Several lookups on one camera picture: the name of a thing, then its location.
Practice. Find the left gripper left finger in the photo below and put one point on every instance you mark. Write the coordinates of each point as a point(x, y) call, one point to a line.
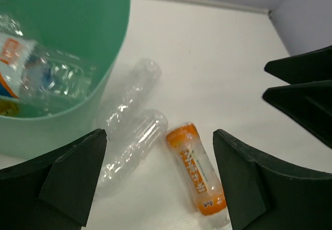
point(54, 190)

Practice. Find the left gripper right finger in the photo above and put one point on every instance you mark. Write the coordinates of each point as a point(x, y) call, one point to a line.
point(265, 192)

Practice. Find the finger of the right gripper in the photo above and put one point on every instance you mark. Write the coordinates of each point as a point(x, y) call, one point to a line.
point(312, 66)
point(308, 104)

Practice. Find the orange label bottle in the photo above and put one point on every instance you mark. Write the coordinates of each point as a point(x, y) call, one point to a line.
point(205, 186)

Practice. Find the blue label water bottle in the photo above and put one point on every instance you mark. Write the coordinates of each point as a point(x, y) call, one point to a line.
point(55, 80)

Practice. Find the white blue label bottle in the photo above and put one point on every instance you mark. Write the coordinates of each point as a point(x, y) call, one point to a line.
point(15, 52)

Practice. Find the small yellow cap bottle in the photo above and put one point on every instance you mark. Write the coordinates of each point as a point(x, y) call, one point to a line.
point(8, 108)

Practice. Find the clear unlabeled bottle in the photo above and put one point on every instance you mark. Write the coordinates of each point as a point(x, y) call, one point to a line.
point(11, 18)

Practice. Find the green plastic bin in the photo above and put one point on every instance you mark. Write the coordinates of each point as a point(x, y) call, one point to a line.
point(91, 29)

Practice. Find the clear ribbed bottle lower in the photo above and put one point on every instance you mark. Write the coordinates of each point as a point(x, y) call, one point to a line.
point(127, 147)

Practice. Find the clear ribbed bottle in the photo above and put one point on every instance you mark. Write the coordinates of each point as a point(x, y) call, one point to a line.
point(127, 147)
point(126, 99)

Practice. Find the clear ribbed bottle upper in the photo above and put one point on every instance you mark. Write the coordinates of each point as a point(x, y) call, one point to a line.
point(126, 99)

